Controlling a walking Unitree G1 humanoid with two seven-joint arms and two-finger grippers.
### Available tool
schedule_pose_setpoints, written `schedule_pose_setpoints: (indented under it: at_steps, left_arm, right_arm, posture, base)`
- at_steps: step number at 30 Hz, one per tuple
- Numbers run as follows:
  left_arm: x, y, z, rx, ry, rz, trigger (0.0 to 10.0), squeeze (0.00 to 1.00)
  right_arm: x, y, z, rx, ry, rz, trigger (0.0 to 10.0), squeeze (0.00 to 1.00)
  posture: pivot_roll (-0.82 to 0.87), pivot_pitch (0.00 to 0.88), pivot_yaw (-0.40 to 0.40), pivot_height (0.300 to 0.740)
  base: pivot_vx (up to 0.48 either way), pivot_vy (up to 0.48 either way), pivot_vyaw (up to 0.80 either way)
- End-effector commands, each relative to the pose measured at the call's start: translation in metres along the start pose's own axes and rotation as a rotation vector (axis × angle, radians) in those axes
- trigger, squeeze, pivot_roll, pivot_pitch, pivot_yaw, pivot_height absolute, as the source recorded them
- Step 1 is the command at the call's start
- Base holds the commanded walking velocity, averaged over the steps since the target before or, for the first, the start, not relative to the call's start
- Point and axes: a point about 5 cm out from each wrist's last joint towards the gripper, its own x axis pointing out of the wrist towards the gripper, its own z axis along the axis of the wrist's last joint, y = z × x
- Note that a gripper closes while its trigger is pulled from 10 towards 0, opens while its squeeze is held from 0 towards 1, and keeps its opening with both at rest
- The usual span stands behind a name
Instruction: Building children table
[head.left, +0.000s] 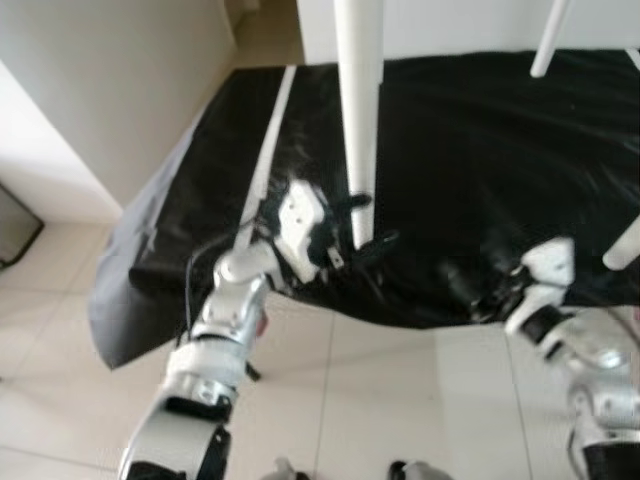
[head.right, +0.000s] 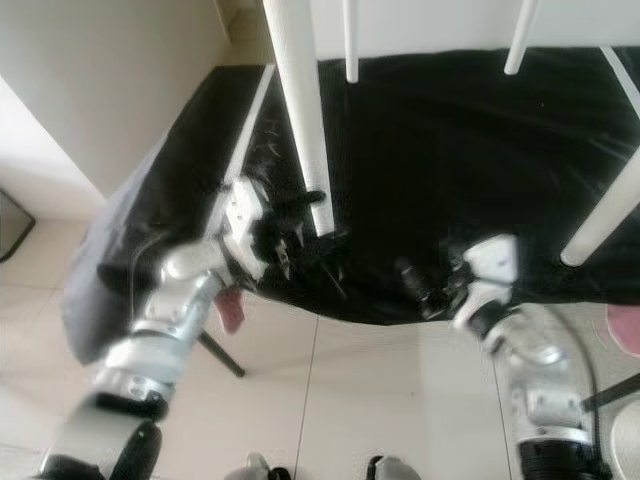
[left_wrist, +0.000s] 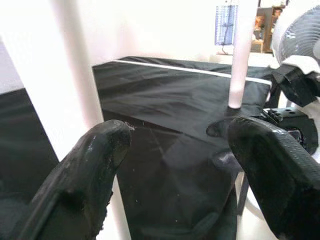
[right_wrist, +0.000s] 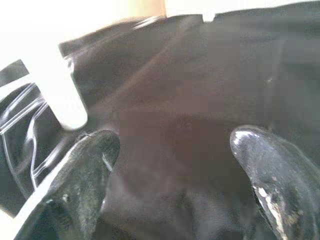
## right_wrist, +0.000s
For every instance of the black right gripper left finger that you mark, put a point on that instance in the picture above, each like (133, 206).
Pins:
(75, 187)

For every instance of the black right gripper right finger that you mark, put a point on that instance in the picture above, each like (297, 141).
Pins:
(282, 180)

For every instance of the white flat strip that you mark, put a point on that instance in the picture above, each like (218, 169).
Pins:
(62, 100)

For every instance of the black cloth table cover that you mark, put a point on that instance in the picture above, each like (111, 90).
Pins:
(175, 87)

